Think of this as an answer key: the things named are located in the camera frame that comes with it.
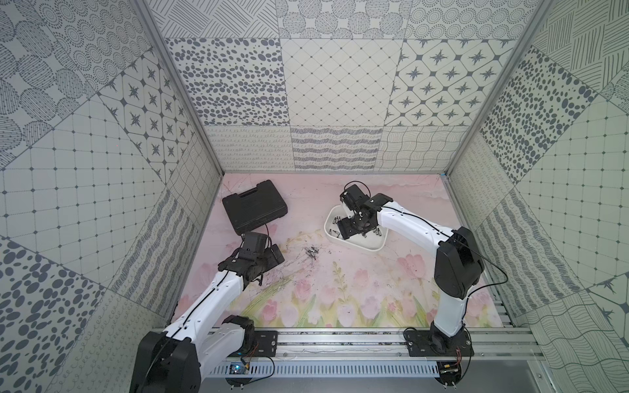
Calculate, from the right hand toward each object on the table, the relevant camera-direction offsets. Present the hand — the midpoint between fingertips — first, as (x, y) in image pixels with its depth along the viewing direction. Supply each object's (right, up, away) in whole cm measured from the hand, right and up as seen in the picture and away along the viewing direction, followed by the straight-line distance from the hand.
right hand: (353, 230), depth 89 cm
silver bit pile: (-16, -9, +6) cm, 19 cm away
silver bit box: (-8, -2, +9) cm, 13 cm away
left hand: (-30, -8, -4) cm, 31 cm away
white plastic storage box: (+9, -5, +9) cm, 14 cm away
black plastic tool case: (-40, +8, +12) cm, 43 cm away
